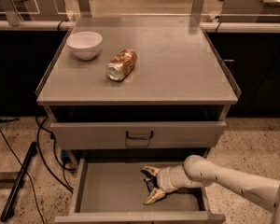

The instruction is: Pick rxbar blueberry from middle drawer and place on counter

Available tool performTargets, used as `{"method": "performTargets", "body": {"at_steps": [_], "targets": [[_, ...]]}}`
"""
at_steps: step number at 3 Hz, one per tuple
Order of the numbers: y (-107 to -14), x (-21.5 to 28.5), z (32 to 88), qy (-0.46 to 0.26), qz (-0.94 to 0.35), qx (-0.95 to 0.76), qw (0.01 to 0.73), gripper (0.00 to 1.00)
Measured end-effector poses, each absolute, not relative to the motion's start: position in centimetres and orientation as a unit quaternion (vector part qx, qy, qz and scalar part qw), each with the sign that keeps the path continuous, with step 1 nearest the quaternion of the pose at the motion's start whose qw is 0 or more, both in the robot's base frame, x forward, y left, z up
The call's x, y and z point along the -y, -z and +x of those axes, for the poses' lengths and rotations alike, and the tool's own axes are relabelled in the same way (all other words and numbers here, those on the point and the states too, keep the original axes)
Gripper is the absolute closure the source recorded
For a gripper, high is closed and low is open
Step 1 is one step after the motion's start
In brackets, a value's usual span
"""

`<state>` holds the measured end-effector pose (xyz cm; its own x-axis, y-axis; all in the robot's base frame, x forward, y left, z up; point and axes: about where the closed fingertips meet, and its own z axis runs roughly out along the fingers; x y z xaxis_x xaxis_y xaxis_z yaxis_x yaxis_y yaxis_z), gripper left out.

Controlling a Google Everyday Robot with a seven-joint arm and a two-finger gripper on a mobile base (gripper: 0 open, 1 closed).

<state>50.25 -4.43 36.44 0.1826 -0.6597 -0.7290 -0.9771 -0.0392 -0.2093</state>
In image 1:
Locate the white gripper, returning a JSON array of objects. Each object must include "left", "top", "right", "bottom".
[{"left": 141, "top": 165, "right": 193, "bottom": 205}]

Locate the dark blue snack bar wrapper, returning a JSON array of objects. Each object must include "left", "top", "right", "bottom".
[{"left": 144, "top": 177, "right": 155, "bottom": 192}]

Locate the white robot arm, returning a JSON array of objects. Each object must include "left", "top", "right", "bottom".
[{"left": 141, "top": 155, "right": 280, "bottom": 224}]

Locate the open grey middle drawer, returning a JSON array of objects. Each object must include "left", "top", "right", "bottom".
[{"left": 54, "top": 148, "right": 225, "bottom": 224}]

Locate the closed grey top drawer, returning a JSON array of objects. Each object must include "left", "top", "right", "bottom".
[{"left": 50, "top": 121, "right": 226, "bottom": 149}]

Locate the grey metal drawer cabinet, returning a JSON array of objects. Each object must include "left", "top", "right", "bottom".
[{"left": 35, "top": 15, "right": 242, "bottom": 224}]

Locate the gold soda can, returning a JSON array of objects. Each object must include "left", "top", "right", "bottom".
[{"left": 106, "top": 49, "right": 137, "bottom": 82}]

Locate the black bar on floor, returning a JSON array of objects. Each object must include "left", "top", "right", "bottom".
[{"left": 0, "top": 142, "right": 36, "bottom": 222}]

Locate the white ceramic bowl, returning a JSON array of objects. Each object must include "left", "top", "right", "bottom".
[{"left": 66, "top": 31, "right": 103, "bottom": 61}]

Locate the dark metal drawer handle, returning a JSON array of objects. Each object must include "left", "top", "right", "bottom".
[{"left": 125, "top": 131, "right": 154, "bottom": 141}]

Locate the thin black floor cable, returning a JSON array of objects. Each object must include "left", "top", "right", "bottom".
[{"left": 0, "top": 117, "right": 46, "bottom": 224}]

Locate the middle metal barrier post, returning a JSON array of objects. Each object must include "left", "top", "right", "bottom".
[{"left": 77, "top": 0, "right": 91, "bottom": 17}]

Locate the metal barrier post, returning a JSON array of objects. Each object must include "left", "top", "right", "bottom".
[
  {"left": 190, "top": 0, "right": 204, "bottom": 24},
  {"left": 77, "top": 0, "right": 91, "bottom": 17},
  {"left": 0, "top": 0, "right": 21, "bottom": 26}
]

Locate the right metal barrier post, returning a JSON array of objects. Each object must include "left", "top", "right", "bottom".
[{"left": 190, "top": 0, "right": 204, "bottom": 24}]

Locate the left metal barrier post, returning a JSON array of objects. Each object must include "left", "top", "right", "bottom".
[{"left": 0, "top": 0, "right": 21, "bottom": 26}]

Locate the white horizontal rail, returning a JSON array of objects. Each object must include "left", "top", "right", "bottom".
[{"left": 0, "top": 20, "right": 280, "bottom": 34}]

